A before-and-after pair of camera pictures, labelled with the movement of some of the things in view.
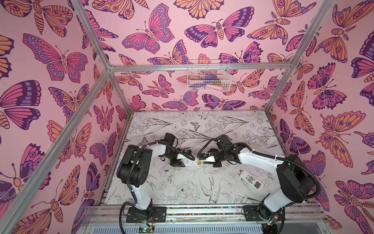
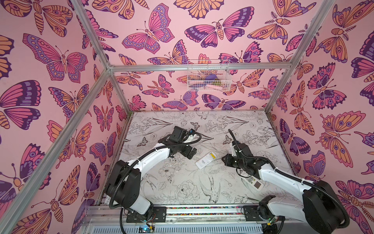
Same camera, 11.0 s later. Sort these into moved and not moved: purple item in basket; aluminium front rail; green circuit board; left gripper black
Moved: left gripper black
Not moved: green circuit board; purple item in basket; aluminium front rail
